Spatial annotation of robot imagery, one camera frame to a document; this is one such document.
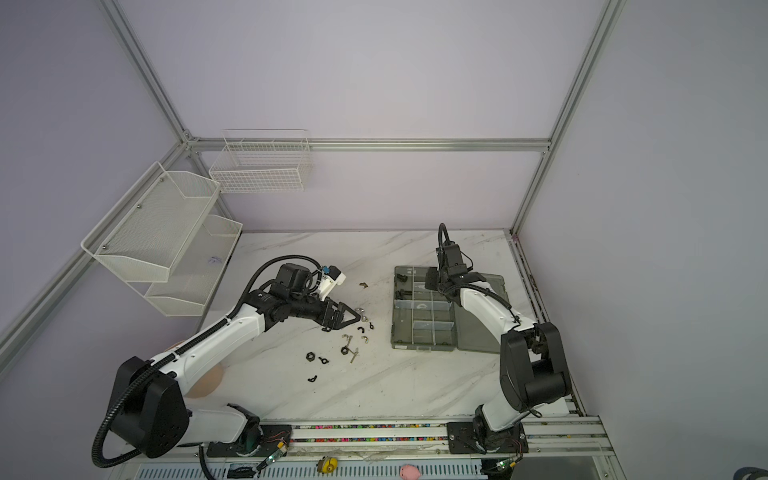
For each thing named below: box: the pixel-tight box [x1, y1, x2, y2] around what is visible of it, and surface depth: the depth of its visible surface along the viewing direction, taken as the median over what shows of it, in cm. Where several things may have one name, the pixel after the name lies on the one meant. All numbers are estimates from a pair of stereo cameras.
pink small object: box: [400, 464, 420, 480], surface depth 70 cm
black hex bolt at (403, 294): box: [395, 289, 413, 300], surface depth 102 cm
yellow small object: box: [321, 457, 339, 473], surface depth 70 cm
